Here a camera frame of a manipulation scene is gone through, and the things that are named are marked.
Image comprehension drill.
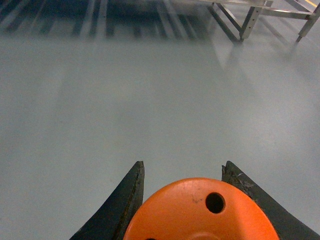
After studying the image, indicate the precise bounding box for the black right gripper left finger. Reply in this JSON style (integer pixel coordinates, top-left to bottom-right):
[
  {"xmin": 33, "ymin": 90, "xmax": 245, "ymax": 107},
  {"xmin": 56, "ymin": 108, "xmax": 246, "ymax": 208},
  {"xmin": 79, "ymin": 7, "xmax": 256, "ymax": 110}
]
[{"xmin": 71, "ymin": 161, "xmax": 145, "ymax": 240}]

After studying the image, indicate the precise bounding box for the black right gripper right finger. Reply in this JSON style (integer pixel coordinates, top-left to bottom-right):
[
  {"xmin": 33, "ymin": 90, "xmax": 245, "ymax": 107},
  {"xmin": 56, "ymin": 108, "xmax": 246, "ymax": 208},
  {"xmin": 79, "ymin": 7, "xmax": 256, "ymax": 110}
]
[{"xmin": 221, "ymin": 160, "xmax": 320, "ymax": 240}]

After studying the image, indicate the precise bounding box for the orange cylindrical 4680 cap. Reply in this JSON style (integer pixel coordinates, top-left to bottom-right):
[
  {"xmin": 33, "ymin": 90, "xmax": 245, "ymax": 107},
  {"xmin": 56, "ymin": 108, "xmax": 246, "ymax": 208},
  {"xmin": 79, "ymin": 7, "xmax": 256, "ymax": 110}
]
[{"xmin": 124, "ymin": 178, "xmax": 279, "ymax": 240}]

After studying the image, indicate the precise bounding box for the steel roller shelf rack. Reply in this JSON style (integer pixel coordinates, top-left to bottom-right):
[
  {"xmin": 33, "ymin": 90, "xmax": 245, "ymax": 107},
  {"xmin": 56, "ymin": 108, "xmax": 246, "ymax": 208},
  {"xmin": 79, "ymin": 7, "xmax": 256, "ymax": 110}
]
[{"xmin": 172, "ymin": 0, "xmax": 320, "ymax": 46}]

